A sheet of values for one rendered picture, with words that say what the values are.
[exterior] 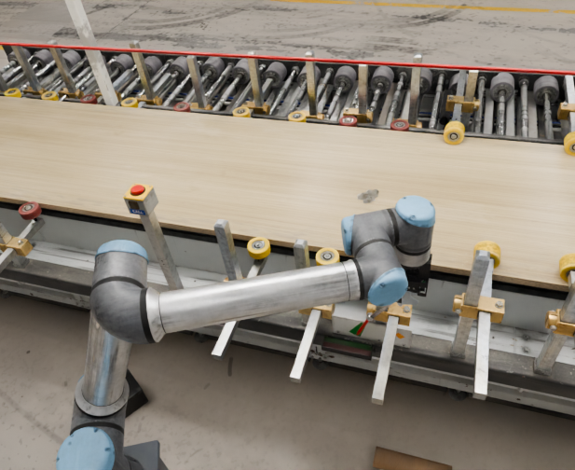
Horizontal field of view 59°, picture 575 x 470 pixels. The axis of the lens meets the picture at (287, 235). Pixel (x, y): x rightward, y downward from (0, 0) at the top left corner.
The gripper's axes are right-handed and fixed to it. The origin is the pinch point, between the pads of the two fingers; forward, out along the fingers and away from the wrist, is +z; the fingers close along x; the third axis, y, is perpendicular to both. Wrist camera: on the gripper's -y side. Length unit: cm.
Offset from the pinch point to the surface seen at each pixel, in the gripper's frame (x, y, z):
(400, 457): -6, 7, 93
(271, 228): 30, -50, 10
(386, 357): -9.6, -1.3, 14.6
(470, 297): 6.0, 18.8, 0.0
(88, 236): 28, -136, 29
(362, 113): 115, -33, 13
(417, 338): 9.5, 6.6, 30.7
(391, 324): 2.3, -1.6, 14.6
